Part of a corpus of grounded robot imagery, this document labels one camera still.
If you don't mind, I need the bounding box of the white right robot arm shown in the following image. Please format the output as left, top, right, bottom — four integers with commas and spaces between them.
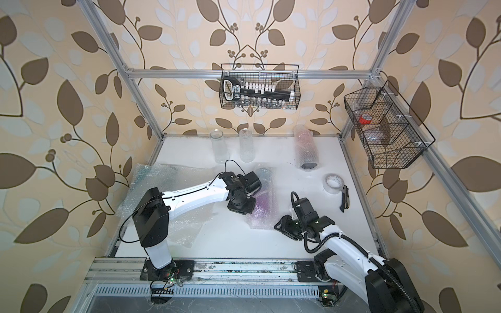
274, 192, 425, 312

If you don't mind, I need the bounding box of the clear ribbed glass vase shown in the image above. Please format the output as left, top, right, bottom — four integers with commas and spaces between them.
210, 129, 229, 164

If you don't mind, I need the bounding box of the red tape roll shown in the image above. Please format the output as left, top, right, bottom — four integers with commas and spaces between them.
358, 113, 373, 125

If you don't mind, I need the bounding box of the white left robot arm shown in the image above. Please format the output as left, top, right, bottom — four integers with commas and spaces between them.
116, 172, 262, 269

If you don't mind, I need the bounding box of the aluminium front rail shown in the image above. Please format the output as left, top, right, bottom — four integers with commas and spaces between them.
83, 257, 408, 286

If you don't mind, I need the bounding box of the clear tape roll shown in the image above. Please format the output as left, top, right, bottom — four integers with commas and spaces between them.
322, 173, 345, 195

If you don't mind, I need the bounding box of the bubble purple vase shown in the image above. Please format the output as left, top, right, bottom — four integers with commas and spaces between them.
245, 168, 279, 230

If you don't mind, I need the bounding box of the black socket set tool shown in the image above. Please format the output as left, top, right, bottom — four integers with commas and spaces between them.
220, 76, 296, 103

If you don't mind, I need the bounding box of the black back wire basket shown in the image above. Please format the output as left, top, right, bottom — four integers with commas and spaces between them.
219, 62, 301, 110

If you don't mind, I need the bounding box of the black side wire basket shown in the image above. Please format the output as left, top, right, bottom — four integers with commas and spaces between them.
344, 81, 436, 170

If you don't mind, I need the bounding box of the black corrugated cable conduit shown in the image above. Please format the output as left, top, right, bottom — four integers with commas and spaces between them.
290, 190, 421, 313

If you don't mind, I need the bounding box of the bubble clear vase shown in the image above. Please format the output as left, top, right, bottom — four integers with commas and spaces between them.
239, 128, 255, 163

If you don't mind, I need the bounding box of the bubble wrapped pink vase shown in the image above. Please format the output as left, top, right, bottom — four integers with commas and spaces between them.
294, 125, 319, 171

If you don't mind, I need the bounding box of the black tape dispenser piece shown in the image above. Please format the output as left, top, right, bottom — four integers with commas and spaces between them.
339, 185, 350, 213

